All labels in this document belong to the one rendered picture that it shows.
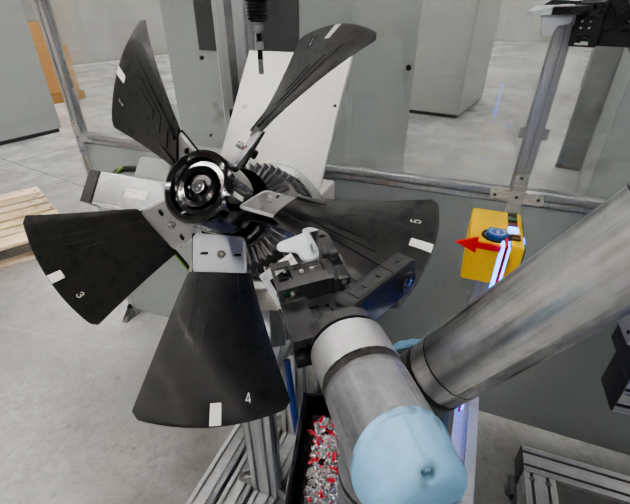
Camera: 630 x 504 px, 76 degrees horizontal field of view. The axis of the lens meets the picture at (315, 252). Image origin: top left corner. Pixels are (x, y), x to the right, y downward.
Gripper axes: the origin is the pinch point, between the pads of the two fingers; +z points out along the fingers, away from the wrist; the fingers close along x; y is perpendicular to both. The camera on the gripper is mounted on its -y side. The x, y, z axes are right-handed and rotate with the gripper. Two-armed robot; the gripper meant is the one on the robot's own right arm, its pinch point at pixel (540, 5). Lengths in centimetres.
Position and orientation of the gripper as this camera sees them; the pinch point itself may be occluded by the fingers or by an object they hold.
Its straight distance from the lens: 116.0
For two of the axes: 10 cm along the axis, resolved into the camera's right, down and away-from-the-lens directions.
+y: 1.0, 7.9, 6.0
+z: -7.0, -3.7, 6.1
